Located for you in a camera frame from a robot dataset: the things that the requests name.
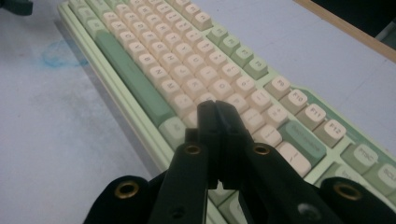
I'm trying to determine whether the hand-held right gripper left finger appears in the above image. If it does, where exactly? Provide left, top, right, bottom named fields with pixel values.
left=185, top=100, right=220, bottom=190

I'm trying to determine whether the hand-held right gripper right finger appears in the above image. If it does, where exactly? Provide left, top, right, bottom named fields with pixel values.
left=215, top=100, right=255, bottom=190

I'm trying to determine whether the green and cream mechanical keyboard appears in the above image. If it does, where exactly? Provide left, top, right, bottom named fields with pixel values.
left=57, top=0, right=396, bottom=224

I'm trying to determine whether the wooden table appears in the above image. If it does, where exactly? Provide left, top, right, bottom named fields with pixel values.
left=292, top=0, right=396, bottom=63

